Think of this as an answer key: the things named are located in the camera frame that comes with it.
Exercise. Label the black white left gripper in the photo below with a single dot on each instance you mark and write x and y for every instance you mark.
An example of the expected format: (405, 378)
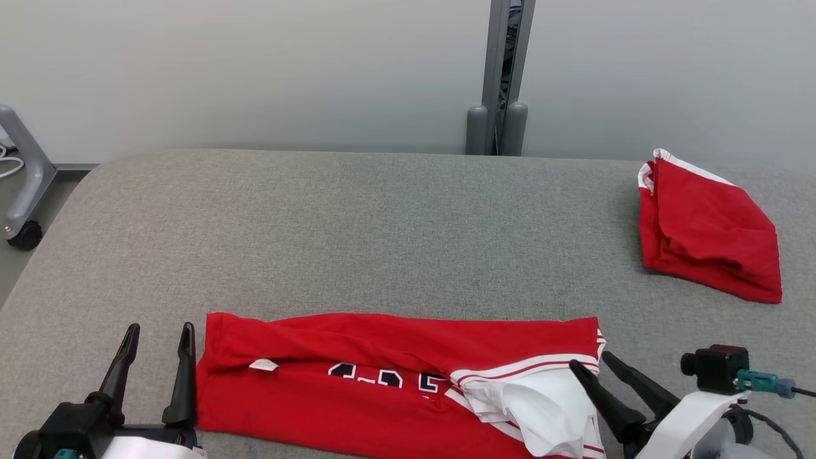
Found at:
(83, 433)

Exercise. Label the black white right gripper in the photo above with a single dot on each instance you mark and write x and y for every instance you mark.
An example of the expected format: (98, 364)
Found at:
(685, 427)

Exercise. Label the red shorts with white stripe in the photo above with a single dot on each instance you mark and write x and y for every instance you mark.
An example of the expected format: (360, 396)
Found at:
(707, 229)

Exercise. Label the red basketball jersey white trim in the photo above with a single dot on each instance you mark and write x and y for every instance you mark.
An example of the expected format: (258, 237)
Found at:
(350, 344)

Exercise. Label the grey cart leg with caster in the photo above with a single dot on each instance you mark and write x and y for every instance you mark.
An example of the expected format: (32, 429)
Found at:
(32, 178)

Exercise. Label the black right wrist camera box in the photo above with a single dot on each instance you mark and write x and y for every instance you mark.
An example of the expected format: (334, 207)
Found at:
(717, 370)

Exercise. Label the teal left camera connector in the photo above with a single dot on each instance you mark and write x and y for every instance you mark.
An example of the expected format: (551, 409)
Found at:
(65, 454)

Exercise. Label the teal camera connector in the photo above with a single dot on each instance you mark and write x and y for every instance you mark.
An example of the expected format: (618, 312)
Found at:
(762, 382)
(65, 454)

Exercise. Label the teal right camera connector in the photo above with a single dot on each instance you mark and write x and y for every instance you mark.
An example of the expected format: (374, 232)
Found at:
(762, 382)

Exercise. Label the grey partition base rail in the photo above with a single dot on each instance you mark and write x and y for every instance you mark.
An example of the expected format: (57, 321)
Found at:
(76, 167)

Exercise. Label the grey cylindrical post foot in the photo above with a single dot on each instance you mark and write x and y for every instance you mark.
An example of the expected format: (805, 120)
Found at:
(515, 131)
(477, 134)

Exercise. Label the grey metal partition post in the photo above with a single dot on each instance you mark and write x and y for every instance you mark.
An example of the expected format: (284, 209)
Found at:
(495, 57)

